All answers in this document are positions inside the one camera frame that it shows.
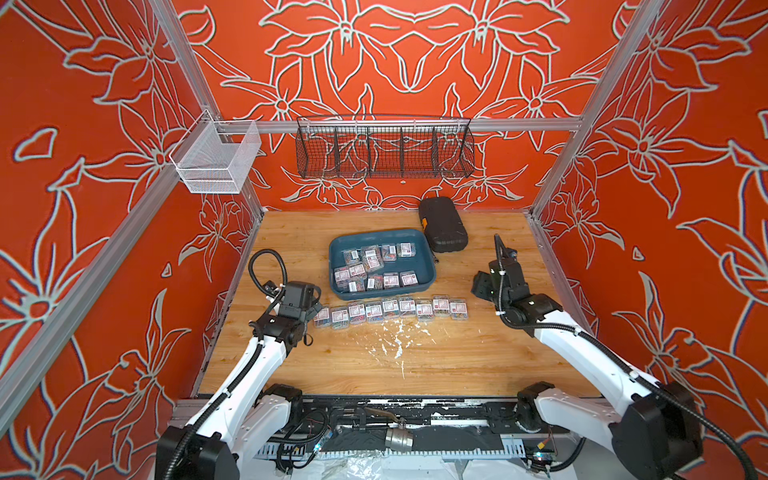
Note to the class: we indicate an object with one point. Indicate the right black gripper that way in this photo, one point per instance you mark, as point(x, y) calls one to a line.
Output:
point(481, 282)

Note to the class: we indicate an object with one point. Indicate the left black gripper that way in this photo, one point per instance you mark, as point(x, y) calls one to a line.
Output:
point(313, 308)

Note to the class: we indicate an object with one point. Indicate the removed paper clip box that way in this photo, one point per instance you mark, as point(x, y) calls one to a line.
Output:
point(374, 312)
point(357, 313)
point(458, 309)
point(407, 306)
point(340, 318)
point(322, 319)
point(441, 305)
point(391, 308)

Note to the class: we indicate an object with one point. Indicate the blue plastic storage tray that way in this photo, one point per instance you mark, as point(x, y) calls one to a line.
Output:
point(423, 263)

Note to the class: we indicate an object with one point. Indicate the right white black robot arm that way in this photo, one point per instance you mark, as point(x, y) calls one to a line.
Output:
point(653, 429)

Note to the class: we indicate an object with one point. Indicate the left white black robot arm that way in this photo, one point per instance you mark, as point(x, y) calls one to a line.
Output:
point(245, 414)

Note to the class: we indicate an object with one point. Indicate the black tool case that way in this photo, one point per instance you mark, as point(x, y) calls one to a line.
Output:
point(442, 225)

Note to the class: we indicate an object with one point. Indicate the black wire wall basket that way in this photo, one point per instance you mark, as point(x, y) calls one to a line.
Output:
point(383, 146)

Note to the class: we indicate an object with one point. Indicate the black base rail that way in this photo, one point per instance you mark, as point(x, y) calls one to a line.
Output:
point(449, 427)

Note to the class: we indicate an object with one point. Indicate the white wire wall basket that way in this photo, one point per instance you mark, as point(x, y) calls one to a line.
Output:
point(215, 156)

